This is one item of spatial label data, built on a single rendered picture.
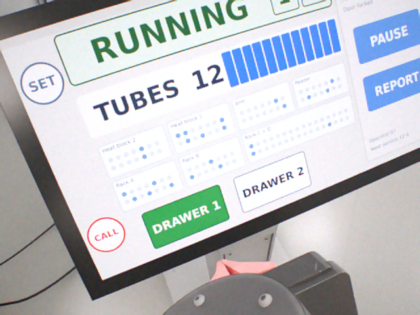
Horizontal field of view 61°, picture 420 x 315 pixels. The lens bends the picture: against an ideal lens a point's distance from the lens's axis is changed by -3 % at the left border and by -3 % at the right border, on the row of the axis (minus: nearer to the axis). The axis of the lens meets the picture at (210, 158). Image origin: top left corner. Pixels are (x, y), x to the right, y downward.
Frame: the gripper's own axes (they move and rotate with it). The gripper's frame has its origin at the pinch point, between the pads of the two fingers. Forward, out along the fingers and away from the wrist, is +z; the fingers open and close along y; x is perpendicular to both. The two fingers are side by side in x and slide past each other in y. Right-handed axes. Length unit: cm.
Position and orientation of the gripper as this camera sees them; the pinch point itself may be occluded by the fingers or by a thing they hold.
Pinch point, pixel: (225, 273)
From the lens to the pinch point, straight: 28.5
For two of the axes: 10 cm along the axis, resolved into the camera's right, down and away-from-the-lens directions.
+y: -9.2, 3.6, -1.6
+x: 3.1, 9.1, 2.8
